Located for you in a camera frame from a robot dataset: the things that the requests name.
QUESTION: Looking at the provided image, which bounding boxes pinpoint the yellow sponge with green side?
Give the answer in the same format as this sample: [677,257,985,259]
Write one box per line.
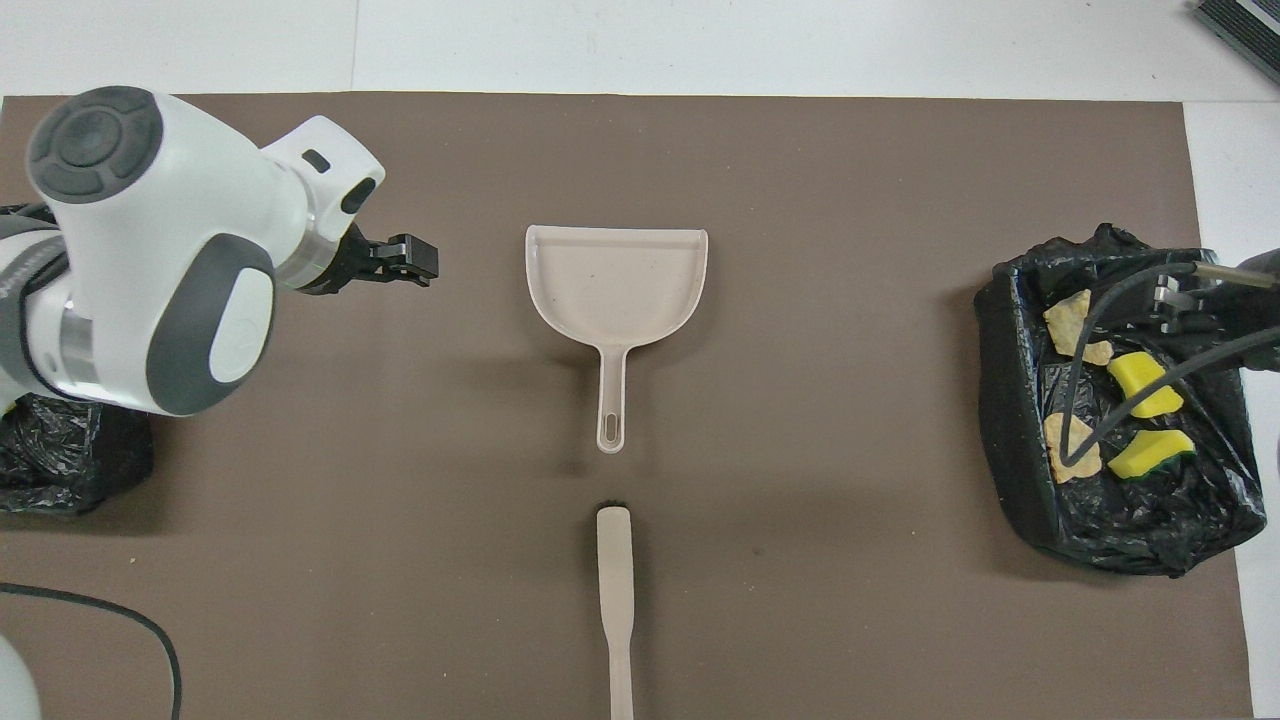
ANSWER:
[1107,429,1197,481]

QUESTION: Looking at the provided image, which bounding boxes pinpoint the pale toast bread piece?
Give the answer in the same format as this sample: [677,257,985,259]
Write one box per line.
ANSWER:
[1043,290,1114,367]

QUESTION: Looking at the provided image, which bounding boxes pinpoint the black bag over pink bin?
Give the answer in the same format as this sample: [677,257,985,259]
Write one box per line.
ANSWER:
[0,203,157,516]

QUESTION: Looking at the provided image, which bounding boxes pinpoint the beige plastic dustpan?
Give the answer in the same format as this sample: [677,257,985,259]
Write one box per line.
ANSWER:
[525,225,710,455]

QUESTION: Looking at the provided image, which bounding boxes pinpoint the black bag lined bin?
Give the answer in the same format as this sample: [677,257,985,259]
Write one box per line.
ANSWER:
[974,222,1268,578]

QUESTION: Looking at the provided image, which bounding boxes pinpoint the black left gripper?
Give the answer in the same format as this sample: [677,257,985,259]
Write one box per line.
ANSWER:
[298,222,440,297]

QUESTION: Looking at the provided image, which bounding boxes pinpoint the dark ribbed object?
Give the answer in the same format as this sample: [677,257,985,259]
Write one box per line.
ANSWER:
[1190,0,1280,87]

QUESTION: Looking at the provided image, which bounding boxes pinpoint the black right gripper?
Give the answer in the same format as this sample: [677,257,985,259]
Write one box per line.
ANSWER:
[1150,248,1280,336]

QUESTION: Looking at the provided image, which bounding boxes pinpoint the yellow sponge chunk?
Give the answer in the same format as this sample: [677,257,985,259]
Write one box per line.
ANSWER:
[1106,351,1186,420]

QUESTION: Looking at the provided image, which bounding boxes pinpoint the small croissant piece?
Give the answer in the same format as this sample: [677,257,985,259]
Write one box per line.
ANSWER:
[1043,412,1104,485]

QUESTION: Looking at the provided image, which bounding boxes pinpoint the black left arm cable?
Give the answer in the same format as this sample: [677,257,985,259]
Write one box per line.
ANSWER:
[0,582,184,720]

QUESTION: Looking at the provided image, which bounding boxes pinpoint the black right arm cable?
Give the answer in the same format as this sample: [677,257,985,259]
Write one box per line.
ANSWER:
[1059,262,1280,471]

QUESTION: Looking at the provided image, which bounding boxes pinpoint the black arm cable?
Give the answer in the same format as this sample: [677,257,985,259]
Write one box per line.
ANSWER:
[0,582,184,720]
[1059,262,1280,471]

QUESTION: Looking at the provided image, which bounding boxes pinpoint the beige hand brush black bristles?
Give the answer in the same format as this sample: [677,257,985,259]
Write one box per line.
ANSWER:
[595,500,638,720]

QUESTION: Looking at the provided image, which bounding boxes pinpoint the brown table mat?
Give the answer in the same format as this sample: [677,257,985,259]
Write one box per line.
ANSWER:
[0,92,1257,720]

